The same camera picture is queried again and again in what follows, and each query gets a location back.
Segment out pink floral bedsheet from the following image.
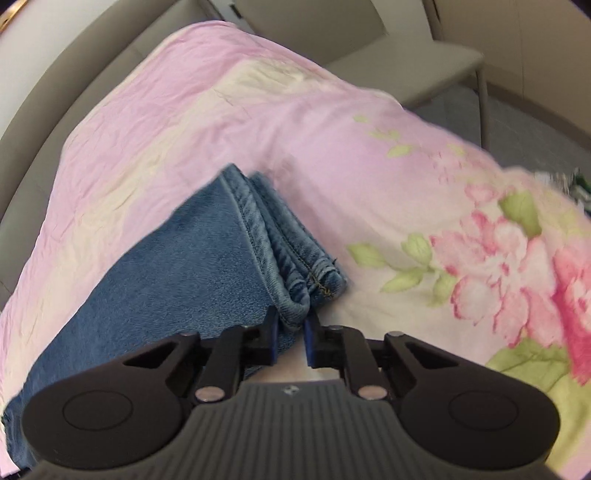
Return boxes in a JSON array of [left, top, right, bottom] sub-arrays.
[[0, 21, 591, 480]]

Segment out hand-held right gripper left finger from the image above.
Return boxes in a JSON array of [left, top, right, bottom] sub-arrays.
[[121, 307, 280, 405]]

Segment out gold picture frame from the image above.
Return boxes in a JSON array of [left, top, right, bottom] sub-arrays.
[[0, 0, 29, 33]]

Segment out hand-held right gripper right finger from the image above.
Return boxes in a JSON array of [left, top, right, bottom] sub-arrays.
[[303, 313, 462, 401]]

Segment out green and white item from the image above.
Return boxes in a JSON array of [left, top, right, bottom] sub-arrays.
[[536, 168, 591, 208]]

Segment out blue denim pants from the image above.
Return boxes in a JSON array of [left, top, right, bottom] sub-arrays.
[[0, 164, 349, 469]]

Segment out beige chair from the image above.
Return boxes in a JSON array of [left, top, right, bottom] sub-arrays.
[[231, 0, 492, 151]]

